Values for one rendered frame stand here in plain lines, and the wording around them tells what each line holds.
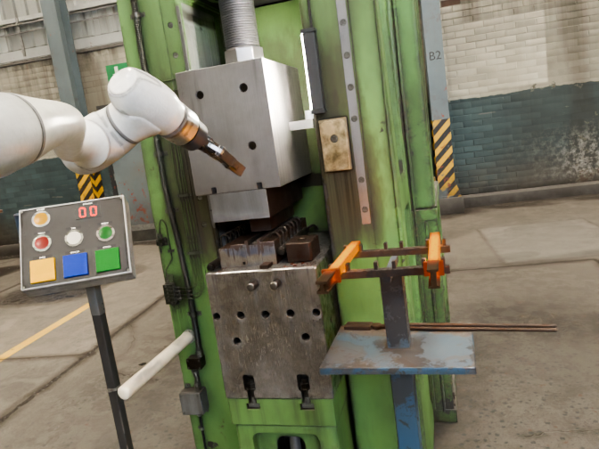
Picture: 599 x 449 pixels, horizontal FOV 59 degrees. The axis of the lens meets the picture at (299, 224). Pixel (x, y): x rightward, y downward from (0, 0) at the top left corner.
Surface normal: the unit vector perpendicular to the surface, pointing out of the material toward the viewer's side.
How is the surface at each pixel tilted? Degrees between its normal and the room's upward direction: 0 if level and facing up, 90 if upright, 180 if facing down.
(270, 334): 90
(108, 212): 60
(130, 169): 90
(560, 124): 91
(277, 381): 90
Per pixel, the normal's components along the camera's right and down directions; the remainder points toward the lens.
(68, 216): 0.08, -0.36
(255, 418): -0.26, 0.20
